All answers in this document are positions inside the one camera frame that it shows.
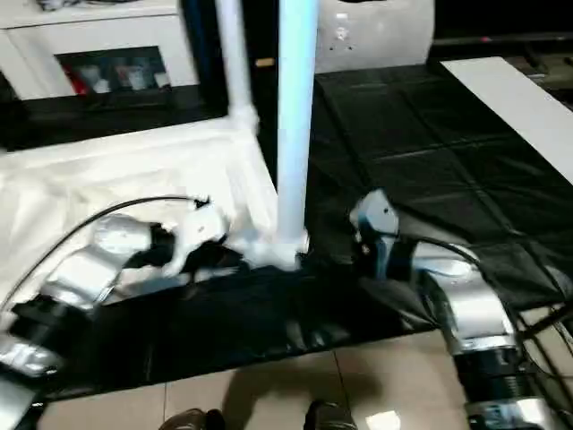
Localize white cabinet with glass doors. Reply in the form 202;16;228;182
0;0;201;103

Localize white plastic table leg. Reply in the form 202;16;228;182
213;0;261;137
272;0;321;271

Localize dark grey robot foot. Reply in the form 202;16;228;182
158;408;226;430
302;400;360;430

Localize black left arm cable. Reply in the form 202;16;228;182
0;194;212;307

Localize black stand leg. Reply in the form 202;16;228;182
514;305;573;343

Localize white plastic table top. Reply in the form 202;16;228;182
0;116;311;298

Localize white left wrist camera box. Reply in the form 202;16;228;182
165;207;230;275

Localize white plastic bag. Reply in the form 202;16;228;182
313;0;437;75

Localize small red bottle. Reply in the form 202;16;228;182
70;68;90;96

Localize black box with yellow label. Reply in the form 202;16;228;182
245;0;284;90

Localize white flat board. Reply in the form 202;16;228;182
440;56;573;168

